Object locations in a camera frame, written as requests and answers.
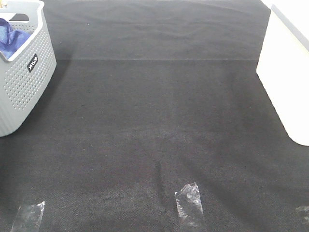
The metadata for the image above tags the clear tape strip right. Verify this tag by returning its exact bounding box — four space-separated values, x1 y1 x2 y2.
295 206 309 224

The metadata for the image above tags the clear tape strip left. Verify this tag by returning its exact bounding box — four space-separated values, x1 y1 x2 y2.
10 201 45 232

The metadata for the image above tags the clear tape strip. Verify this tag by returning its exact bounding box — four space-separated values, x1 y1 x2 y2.
10 201 45 232
295 206 309 224
175 182 206 232

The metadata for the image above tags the white plastic storage box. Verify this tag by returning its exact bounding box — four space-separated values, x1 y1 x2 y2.
256 0 309 146

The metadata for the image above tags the grey perforated laundry basket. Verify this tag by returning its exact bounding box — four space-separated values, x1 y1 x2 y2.
0 0 56 137

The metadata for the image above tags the blue microfibre towel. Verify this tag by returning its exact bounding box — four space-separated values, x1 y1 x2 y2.
0 18 30 59

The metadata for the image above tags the black table cloth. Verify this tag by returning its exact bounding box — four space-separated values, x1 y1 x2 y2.
0 0 309 232

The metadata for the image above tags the clear tape strip middle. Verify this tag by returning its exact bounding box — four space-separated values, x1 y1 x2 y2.
175 182 206 232

